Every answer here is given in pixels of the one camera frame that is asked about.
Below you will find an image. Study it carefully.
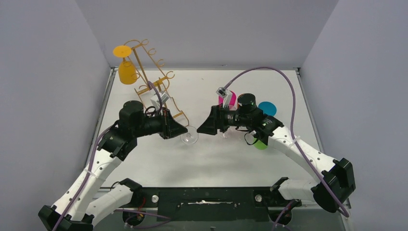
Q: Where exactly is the blue plastic wine glass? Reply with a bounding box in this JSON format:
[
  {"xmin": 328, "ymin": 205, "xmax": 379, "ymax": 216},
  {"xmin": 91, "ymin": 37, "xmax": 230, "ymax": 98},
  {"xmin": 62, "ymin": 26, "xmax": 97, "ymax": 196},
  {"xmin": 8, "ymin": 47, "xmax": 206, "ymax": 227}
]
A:
[{"xmin": 258, "ymin": 101, "xmax": 277, "ymax": 116}]

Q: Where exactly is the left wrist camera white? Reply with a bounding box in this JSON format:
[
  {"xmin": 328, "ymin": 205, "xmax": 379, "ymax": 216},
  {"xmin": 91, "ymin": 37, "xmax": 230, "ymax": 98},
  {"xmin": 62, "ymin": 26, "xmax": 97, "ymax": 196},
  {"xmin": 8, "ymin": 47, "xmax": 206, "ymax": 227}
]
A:
[{"xmin": 150, "ymin": 91, "xmax": 170, "ymax": 111}]

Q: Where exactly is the yellow-orange plastic wine glass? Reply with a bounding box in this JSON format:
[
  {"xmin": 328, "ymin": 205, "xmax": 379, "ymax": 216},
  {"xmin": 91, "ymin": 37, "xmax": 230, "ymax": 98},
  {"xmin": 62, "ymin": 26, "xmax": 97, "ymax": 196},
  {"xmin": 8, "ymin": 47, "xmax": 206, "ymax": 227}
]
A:
[{"xmin": 113, "ymin": 45, "xmax": 138, "ymax": 85}]

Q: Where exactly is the magenta plastic wine glass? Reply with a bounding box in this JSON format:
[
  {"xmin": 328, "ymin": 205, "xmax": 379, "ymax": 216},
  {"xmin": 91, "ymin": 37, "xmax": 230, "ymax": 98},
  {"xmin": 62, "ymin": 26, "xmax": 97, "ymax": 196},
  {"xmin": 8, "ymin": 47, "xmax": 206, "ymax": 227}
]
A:
[{"xmin": 218, "ymin": 91, "xmax": 237, "ymax": 107}]

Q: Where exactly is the gold wire glass rack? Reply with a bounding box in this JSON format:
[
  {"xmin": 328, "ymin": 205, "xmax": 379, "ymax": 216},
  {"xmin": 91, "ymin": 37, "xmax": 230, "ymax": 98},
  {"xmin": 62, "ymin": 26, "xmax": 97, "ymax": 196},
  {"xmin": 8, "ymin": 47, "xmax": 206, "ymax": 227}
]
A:
[{"xmin": 124, "ymin": 39, "xmax": 190, "ymax": 126}]

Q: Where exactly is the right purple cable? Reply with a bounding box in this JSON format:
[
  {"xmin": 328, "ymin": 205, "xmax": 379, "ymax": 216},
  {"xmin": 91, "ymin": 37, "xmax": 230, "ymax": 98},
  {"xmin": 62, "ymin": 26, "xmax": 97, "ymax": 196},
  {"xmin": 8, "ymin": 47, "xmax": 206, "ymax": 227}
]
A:
[{"xmin": 223, "ymin": 66, "xmax": 350, "ymax": 231}]

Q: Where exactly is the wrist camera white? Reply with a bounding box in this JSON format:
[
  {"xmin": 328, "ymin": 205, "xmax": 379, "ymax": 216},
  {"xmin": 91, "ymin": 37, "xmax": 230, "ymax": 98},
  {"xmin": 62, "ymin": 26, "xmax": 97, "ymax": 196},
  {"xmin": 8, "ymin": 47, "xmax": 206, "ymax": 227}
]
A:
[
  {"xmin": 216, "ymin": 87, "xmax": 232, "ymax": 109},
  {"xmin": 150, "ymin": 91, "xmax": 170, "ymax": 111}
]

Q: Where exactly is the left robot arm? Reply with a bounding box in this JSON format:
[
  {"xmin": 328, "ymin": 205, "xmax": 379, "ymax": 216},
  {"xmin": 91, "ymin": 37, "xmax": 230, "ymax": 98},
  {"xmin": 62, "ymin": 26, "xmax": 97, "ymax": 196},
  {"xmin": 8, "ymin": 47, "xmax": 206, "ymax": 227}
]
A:
[{"xmin": 38, "ymin": 101, "xmax": 188, "ymax": 231}]

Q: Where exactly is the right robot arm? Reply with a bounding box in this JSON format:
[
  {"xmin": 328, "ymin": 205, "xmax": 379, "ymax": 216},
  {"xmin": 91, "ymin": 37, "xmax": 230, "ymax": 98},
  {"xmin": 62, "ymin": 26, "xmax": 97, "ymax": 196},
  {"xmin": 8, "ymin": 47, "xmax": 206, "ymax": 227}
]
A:
[{"xmin": 197, "ymin": 93, "xmax": 356, "ymax": 213}]

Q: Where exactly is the clear wine glass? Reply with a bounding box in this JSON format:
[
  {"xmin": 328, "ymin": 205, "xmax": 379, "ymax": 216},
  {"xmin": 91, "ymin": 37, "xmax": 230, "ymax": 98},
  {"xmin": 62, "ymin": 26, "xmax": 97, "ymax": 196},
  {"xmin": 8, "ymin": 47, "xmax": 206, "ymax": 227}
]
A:
[
  {"xmin": 220, "ymin": 130, "xmax": 232, "ymax": 139},
  {"xmin": 180, "ymin": 126, "xmax": 199, "ymax": 145}
]

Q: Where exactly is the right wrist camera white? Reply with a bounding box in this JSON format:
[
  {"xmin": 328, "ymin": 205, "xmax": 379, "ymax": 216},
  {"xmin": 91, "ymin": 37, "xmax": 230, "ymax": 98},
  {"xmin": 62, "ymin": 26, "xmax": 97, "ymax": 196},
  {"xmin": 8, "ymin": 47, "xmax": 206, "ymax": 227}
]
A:
[{"xmin": 216, "ymin": 87, "xmax": 232, "ymax": 109}]

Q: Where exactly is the green plastic wine glass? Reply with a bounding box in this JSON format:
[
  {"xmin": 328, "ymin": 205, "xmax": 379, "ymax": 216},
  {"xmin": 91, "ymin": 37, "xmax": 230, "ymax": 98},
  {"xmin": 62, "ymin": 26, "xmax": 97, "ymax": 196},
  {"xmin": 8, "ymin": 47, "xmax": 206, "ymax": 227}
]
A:
[{"xmin": 253, "ymin": 139, "xmax": 268, "ymax": 150}]

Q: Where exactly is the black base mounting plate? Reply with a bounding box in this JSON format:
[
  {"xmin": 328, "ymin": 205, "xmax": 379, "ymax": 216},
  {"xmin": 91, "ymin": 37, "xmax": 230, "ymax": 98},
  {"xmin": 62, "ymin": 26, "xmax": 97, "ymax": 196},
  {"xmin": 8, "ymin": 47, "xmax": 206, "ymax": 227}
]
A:
[{"xmin": 119, "ymin": 187, "xmax": 302, "ymax": 228}]

